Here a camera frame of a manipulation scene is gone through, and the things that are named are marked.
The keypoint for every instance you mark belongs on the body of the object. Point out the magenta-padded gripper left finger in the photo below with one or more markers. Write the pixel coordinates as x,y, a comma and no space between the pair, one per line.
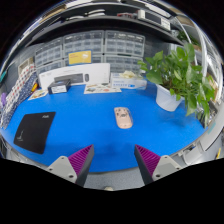
63,165

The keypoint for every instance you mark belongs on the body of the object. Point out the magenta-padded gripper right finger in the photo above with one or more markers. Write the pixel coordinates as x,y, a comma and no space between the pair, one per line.
165,165

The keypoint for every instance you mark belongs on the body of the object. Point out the pink translucent computer mouse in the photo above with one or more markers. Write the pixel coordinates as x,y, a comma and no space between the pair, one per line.
123,117

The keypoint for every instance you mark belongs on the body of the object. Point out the black mouse pad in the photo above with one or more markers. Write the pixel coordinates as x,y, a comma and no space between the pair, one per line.
33,131

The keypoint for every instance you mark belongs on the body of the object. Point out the navy dotted cloth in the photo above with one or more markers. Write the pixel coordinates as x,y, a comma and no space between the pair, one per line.
15,105

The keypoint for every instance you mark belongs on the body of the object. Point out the small black box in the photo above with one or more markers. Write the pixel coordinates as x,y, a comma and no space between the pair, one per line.
59,87

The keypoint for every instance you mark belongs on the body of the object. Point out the large colourful sticker sheet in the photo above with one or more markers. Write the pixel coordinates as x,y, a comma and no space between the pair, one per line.
101,88

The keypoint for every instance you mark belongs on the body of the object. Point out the green plant in white pot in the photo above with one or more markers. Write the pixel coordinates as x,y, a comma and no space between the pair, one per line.
180,76

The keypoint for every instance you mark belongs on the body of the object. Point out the small purple object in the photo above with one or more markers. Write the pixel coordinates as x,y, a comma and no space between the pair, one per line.
2,99

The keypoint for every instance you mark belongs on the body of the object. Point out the white red-patterned cloth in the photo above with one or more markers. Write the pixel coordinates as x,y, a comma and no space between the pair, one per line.
20,85

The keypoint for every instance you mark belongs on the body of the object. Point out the white blue glove box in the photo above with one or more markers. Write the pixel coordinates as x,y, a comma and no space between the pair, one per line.
128,81

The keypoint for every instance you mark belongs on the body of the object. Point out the long white keyboard box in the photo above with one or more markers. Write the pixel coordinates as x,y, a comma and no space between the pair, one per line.
96,71

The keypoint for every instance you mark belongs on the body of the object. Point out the white framed board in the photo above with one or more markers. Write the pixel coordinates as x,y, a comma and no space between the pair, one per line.
26,65

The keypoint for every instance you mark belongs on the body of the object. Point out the small teal box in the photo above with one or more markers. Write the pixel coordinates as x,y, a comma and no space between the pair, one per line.
2,76

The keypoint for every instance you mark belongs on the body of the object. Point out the yellow blue carton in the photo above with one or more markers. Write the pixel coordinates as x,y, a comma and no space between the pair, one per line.
80,57

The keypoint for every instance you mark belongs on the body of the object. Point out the grey plastic drawer cabinet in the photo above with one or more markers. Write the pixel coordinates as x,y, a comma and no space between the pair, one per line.
83,41
49,53
125,46

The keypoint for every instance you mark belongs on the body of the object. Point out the white metal rack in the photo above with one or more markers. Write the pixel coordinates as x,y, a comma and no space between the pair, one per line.
208,43

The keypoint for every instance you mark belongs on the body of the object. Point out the dark wall shelf unit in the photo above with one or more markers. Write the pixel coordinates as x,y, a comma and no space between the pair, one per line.
100,23

